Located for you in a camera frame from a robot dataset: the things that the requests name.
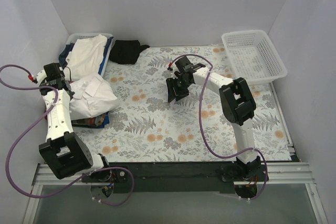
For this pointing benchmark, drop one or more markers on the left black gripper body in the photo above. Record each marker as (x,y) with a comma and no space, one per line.
(66,86)

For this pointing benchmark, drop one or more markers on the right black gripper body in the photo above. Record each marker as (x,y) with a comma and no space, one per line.
(178,86)

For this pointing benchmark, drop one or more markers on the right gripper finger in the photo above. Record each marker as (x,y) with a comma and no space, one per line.
(181,93)
(171,83)

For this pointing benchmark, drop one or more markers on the white long sleeve shirt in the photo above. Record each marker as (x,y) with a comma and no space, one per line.
(92,97)

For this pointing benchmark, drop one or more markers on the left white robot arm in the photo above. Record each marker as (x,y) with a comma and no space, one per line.
(64,152)

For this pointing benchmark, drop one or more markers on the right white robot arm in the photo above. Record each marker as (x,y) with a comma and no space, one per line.
(237,103)

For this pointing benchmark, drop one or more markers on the navy garment in basket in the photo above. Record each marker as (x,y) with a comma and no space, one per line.
(64,54)

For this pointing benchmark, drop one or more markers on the folded white shirt in basket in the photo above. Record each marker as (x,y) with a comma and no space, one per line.
(85,57)

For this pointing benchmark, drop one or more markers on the left white plastic basket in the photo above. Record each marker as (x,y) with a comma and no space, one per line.
(73,38)

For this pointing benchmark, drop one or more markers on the white plastic basket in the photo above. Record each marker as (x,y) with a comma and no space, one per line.
(73,38)
(252,56)

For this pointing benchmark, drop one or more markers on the floral patterned table mat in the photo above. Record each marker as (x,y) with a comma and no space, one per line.
(145,127)

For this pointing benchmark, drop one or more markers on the red plaid shirt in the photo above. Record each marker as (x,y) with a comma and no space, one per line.
(96,121)

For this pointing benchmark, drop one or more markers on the black folded garment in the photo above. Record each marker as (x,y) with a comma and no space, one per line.
(126,52)

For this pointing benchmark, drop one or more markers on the right white plastic basket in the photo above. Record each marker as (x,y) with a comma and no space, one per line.
(252,56)

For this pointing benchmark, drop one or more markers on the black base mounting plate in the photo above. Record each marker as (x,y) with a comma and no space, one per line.
(166,177)

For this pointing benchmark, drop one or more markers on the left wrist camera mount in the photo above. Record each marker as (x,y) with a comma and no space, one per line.
(36,75)

